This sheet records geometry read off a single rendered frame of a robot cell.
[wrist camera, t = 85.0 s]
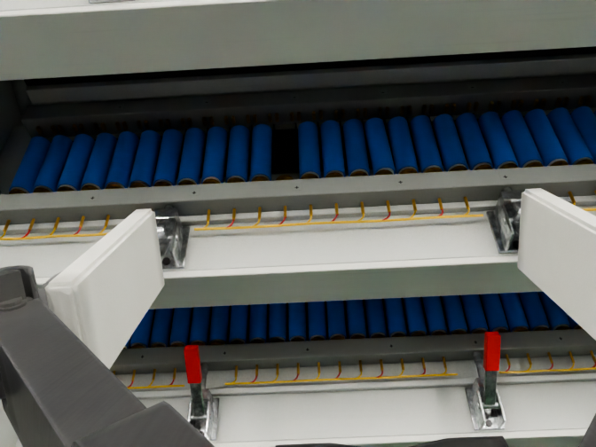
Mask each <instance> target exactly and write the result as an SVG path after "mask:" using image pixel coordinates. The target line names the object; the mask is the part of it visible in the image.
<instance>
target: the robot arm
mask: <svg viewBox="0 0 596 447"><path fill-rule="evenodd" d="M517 268H518V269H519V270H520V271H522V272H523V273H524V274H525V275H526V276H527V277H528V278H529V279H530V280H531V281H532V282H534V283H535V284H536V285H537V286H538V287H539V288H540V289H541V290H542V291H543V292H544V293H545V294H547V295H548V296H549V297H550V298H551V299H552V300H553V301H554V302H555V303H556V304H557V305H558V306H560V307H561V308H562V309H563V310H564V311H565V312H566V313H567V314H568V315H569V316H570V317H571V318H573V319H574V320H575V321H576V322H577V323H578V324H579V325H580V326H581V327H582V328H583V329H584V330H585V331H586V332H587V333H588V334H590V335H591V337H592V338H593V339H594V340H595V341H596V216H594V215H592V214H590V213H588V212H586V211H584V210H582V209H581V208H578V207H576V206H574V205H572V204H570V203H568V202H567V201H565V200H563V199H561V198H559V197H557V196H555V195H553V194H551V193H549V192H547V191H545V190H543V189H541V188H537V189H525V192H522V193H521V218H520V233H519V248H518V263H517ZM163 286H164V277H163V271H162V264H161V252H160V245H159V239H158V232H157V225H156V218H155V212H153V211H152V210H151V209H150V208H149V209H137V210H135V211H134V212H133V213H132V214H131V215H129V216H128V217H127V218H126V219H124V220H123V221H122V222H121V223H119V224H118V225H117V226H116V227H115V228H113V229H112V230H111V231H110V232H108V233H107V235H106V236H105V237H103V238H102V239H101V240H100V241H98V242H97V243H96V244H95V245H94V246H92V247H91V248H90V249H89V250H87V251H86V252H85V253H84V254H83V255H81V256H80V257H79V258H78V259H76V260H75V261H74V262H73V263H71V264H70V265H69V266H68V267H67V268H66V269H64V270H63V271H61V272H59V273H57V274H55V275H53V276H52V277H51V278H50V279H48V280H47V281H46V283H43V284H42V285H41V286H40V287H39V289H37V285H36V282H35V274H34V269H33V267H30V266H28V265H14V266H7V267H3V268H0V400H2V404H3V408H4V411H5V413H6V415H7V417H8V419H9V421H10V422H11V424H12V427H13V429H14V431H15V433H16V435H17V437H18V438H19V439H20V442H21V444H22V446H23V447H215V446H214V445H213V444H212V443H211V442H210V441H209V440H208V439H207V438H206V437H205V436H204V435H203V434H201V433H200V432H199V431H198V430H197V429H196V428H195V427H194V426H193V425H192V424H191V423H190V422H189V421H188V420H186V419H185V418H184V417H183V416H182V415H181V414H180V413H179V412H178V411H177V410H176V409H175V408H174V407H172V406H171V405H170V404H168V403H167V402H165V401H162V402H160V403H158V404H155V405H153V406H151V407H148V408H146V407H145V406H144V405H143V404H142V403H141V402H140V400H139V399H138V398H137V397H136V396H135V395H134V394H133V393H132V392H131V391H130V390H129V389H128V388H127V387H126V386H125V385H124V384H123V383H122V382H121V381H120V380H119V379H118V378H117V377H116V376H115V375H114V374H113V373H112V372H111V371H110V370H109V369H110V368H111V366H112V365H113V363H114V361H115V360H116V358H117V357H118V356H119V354H120V353H121V351H122V349H123V348H124V346H125V345H126V343H127V342H128V340H129V338H130V336H131V335H132V334H133V333H134V331H135V330H136V328H137V326H138V325H139V323H140V321H141V320H142V318H143V317H144V315H145V313H146V312H147V311H148V310H149V308H150V307H151V305H152V303H153V301H154V300H155V298H156V297H157V295H158V294H159V292H160V291H161V289H162V288H163ZM410 447H509V446H508V444H507V443H506V440H505V438H504V437H503V436H502V435H499V436H477V437H454V438H444V439H441V440H436V441H433V442H429V443H422V444H418V445H413V446H410Z"/></svg>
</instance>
